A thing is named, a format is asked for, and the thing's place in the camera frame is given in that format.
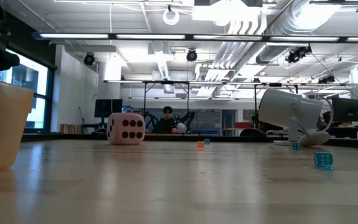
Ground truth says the orange plastic tray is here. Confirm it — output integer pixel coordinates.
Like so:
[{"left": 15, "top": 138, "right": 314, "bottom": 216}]
[{"left": 0, "top": 76, "right": 35, "bottom": 175}]

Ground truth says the pink foam die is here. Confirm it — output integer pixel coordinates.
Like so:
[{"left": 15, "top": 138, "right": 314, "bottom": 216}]
[{"left": 106, "top": 112, "right": 146, "bottom": 146}]

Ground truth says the window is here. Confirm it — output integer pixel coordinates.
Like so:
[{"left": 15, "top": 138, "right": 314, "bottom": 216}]
[{"left": 0, "top": 46, "right": 55, "bottom": 131}]

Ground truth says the wooden crate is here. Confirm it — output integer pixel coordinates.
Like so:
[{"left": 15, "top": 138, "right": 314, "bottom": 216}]
[{"left": 60, "top": 123, "right": 83, "bottom": 134}]

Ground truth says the black computer monitor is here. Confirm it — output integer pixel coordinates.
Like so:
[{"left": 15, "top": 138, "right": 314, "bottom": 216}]
[
  {"left": 94, "top": 98, "right": 123, "bottom": 118},
  {"left": 332, "top": 96, "right": 358, "bottom": 123}
]

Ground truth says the black framed table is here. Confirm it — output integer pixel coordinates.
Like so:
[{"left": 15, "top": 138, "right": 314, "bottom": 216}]
[
  {"left": 103, "top": 80, "right": 190, "bottom": 134},
  {"left": 246, "top": 82, "right": 358, "bottom": 134}
]

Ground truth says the seated person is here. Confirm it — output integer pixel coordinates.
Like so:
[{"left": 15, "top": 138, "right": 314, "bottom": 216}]
[{"left": 154, "top": 106, "right": 178, "bottom": 134}]

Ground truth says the black curved clamp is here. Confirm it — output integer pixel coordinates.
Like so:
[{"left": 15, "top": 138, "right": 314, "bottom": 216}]
[{"left": 239, "top": 128, "right": 267, "bottom": 138}]

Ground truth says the black spotlight cluster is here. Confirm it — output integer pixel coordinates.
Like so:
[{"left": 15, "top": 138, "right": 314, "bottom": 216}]
[{"left": 285, "top": 45, "right": 313, "bottom": 64}]

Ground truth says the white hanging ring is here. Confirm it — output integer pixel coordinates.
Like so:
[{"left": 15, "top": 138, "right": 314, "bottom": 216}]
[{"left": 162, "top": 8, "right": 180, "bottom": 26}]

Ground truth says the black aluminium table frame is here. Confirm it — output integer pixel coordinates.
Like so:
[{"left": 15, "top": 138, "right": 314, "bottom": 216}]
[{"left": 20, "top": 133, "right": 358, "bottom": 151}]

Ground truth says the white camera on stand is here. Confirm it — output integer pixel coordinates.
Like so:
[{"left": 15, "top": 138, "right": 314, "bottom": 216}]
[{"left": 258, "top": 88, "right": 334, "bottom": 148}]

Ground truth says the silver ventilation duct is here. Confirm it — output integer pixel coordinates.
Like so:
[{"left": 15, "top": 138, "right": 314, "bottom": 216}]
[{"left": 233, "top": 0, "right": 349, "bottom": 66}]

